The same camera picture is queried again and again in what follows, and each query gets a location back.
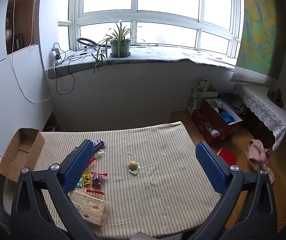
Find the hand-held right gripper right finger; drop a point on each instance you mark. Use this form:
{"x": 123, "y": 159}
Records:
{"x": 211, "y": 166}

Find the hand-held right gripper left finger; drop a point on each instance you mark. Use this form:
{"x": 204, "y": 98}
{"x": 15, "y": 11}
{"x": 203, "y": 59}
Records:
{"x": 79, "y": 165}

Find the yellow candy packet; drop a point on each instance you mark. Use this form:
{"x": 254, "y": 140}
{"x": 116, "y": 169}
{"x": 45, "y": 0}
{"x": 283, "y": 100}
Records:
{"x": 86, "y": 178}

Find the green candy packet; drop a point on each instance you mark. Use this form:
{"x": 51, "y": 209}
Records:
{"x": 80, "y": 183}

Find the dark packet with red ends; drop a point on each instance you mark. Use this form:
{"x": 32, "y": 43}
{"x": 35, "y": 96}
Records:
{"x": 97, "y": 180}

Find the brown cardboard box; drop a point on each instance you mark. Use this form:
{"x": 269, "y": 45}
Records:
{"x": 10, "y": 160}

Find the packaged bread slice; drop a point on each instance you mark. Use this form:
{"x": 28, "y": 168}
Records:
{"x": 90, "y": 207}

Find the red booklet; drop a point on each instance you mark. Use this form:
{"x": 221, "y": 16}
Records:
{"x": 226, "y": 156}

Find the pale green candy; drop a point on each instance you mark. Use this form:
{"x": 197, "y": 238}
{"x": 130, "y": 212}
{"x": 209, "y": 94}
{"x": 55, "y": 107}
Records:
{"x": 99, "y": 154}

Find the clear packet of dark fruit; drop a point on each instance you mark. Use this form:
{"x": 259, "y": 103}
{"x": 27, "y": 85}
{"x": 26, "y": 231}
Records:
{"x": 99, "y": 144}

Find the red-brown storage box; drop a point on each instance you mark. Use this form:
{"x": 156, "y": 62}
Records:
{"x": 215, "y": 125}

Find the pink cloth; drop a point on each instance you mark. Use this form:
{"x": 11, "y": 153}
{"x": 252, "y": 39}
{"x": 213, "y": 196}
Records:
{"x": 256, "y": 155}

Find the blue cloth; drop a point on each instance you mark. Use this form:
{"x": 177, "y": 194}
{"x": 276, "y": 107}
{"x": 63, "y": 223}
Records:
{"x": 227, "y": 117}

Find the round yellow candy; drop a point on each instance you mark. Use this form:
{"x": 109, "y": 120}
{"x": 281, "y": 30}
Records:
{"x": 133, "y": 165}

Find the striped tablecloth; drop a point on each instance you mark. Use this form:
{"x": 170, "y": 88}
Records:
{"x": 158, "y": 180}

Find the grey clothes pile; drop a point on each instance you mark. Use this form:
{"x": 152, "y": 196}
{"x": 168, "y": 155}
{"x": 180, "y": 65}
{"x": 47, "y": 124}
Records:
{"x": 234, "y": 102}

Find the green paper bag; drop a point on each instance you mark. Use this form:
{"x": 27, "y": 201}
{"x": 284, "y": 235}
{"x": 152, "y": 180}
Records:
{"x": 195, "y": 100}

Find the white lace cloth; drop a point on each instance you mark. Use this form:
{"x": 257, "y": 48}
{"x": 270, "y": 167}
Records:
{"x": 262, "y": 105}

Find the brown ornament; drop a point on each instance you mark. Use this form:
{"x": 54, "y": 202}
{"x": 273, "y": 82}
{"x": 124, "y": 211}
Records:
{"x": 275, "y": 97}

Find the grey patterned board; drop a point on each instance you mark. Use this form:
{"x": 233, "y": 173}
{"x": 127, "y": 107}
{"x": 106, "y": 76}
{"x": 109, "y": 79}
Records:
{"x": 252, "y": 76}

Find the white power strip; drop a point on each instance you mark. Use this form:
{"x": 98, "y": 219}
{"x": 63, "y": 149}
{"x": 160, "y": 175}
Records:
{"x": 53, "y": 59}

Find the potted spider plant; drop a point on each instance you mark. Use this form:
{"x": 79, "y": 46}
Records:
{"x": 120, "y": 46}

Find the white framed window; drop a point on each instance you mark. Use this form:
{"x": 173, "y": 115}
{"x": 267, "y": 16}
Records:
{"x": 135, "y": 5}

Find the yellow and blue wall map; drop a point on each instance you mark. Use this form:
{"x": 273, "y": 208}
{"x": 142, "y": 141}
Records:
{"x": 257, "y": 30}

